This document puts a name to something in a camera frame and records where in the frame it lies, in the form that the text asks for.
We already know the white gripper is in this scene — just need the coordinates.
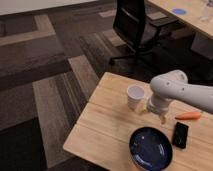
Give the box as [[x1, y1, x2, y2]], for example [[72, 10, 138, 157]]
[[140, 95, 171, 124]]

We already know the clear drinking glass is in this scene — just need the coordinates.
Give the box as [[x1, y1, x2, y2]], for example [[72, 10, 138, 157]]
[[200, 11, 210, 22]]

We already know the black office chair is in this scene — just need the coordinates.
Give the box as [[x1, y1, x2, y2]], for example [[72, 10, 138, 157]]
[[109, 0, 175, 65]]

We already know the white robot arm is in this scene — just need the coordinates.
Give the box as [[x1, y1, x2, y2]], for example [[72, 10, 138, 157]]
[[143, 70, 213, 117]]

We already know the orange carrot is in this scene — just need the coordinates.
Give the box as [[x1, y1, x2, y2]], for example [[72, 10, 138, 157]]
[[175, 112, 202, 120]]

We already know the blue round coaster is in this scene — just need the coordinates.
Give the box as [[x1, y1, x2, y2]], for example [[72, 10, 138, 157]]
[[172, 8, 187, 15]]

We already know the white paper cup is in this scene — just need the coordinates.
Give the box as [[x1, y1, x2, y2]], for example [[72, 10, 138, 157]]
[[127, 85, 145, 109]]

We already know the black smartphone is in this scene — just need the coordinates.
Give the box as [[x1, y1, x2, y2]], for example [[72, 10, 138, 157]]
[[172, 122, 189, 149]]

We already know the dark blue ceramic bowl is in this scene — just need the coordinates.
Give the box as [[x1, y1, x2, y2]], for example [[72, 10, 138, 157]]
[[129, 127, 173, 171]]

